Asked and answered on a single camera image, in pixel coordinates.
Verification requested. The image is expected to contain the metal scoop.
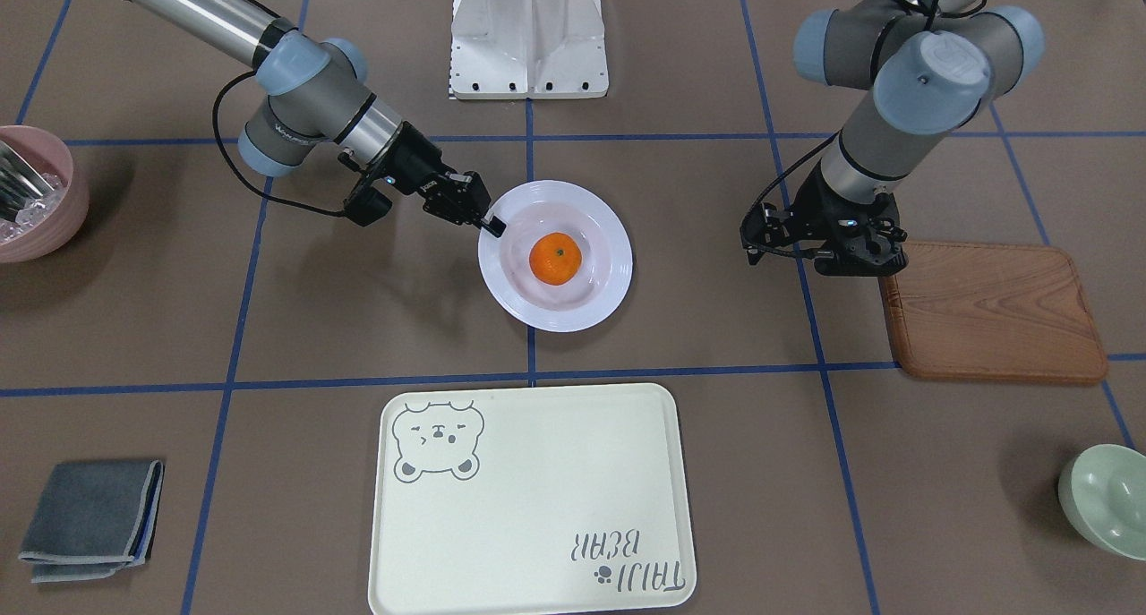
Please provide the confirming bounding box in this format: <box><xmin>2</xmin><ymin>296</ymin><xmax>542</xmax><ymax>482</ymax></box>
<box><xmin>1</xmin><ymin>141</ymin><xmax>58</xmax><ymax>224</ymax></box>

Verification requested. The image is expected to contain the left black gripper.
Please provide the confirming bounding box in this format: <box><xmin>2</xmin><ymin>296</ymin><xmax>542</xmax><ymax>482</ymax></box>
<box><xmin>740</xmin><ymin>167</ymin><xmax>909</xmax><ymax>277</ymax></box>

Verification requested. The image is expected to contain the green bowl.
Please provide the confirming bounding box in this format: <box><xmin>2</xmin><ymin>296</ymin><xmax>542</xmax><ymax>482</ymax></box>
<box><xmin>1055</xmin><ymin>444</ymin><xmax>1145</xmax><ymax>561</ymax></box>

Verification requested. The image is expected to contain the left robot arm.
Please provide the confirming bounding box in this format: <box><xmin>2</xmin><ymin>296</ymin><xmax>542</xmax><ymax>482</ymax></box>
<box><xmin>740</xmin><ymin>0</ymin><xmax>1047</xmax><ymax>277</ymax></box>

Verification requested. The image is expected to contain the wooden cutting board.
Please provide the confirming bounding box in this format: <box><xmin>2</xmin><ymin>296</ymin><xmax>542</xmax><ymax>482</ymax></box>
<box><xmin>879</xmin><ymin>241</ymin><xmax>1108</xmax><ymax>386</ymax></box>

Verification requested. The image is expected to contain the orange fruit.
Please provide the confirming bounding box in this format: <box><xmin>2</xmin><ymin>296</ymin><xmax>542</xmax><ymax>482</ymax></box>
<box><xmin>528</xmin><ymin>232</ymin><xmax>584</xmax><ymax>287</ymax></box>

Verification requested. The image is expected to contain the cream bear tray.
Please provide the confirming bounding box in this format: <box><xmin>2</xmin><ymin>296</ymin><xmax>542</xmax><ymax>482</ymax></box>
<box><xmin>367</xmin><ymin>383</ymin><xmax>698</xmax><ymax>614</ymax></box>

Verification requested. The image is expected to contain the pink bowl with ice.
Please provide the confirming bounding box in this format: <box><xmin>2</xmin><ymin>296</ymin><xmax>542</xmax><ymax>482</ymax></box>
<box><xmin>1</xmin><ymin>125</ymin><xmax>91</xmax><ymax>265</ymax></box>

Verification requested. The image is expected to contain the grey folded cloth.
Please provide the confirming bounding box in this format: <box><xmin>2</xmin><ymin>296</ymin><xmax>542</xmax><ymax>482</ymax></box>
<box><xmin>18</xmin><ymin>459</ymin><xmax>167</xmax><ymax>584</ymax></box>

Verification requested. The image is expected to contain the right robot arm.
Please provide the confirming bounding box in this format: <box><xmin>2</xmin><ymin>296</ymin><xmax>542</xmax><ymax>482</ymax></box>
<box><xmin>124</xmin><ymin>0</ymin><xmax>505</xmax><ymax>236</ymax></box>

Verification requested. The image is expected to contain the white round plate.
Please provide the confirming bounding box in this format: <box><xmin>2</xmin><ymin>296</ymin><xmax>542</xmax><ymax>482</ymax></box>
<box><xmin>476</xmin><ymin>180</ymin><xmax>634</xmax><ymax>332</ymax></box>

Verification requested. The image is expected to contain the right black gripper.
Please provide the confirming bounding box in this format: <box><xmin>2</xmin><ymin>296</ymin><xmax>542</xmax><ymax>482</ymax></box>
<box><xmin>342</xmin><ymin>123</ymin><xmax>507</xmax><ymax>238</ymax></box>

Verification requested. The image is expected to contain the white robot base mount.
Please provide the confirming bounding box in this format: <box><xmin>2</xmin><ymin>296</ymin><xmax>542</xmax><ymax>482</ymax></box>
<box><xmin>448</xmin><ymin>0</ymin><xmax>610</xmax><ymax>100</ymax></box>

